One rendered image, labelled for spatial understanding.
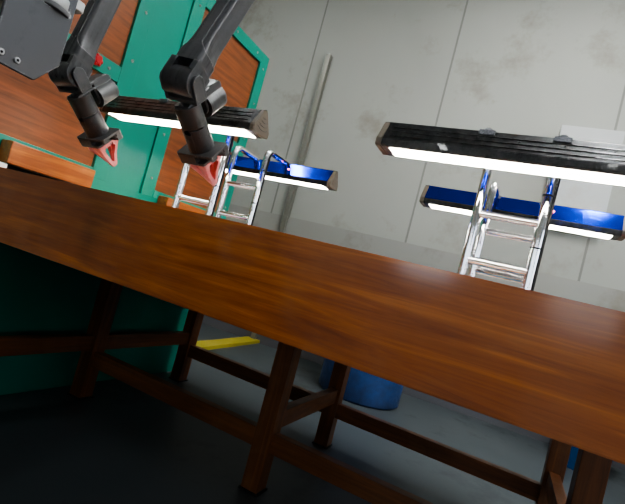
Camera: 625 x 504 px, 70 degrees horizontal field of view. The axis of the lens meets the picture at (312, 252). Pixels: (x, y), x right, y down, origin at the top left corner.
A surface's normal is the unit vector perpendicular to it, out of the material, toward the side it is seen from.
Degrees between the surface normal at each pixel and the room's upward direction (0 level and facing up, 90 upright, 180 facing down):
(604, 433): 90
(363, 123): 90
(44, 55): 90
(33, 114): 90
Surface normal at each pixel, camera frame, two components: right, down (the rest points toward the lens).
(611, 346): -0.40, -0.14
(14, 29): 0.90, 0.22
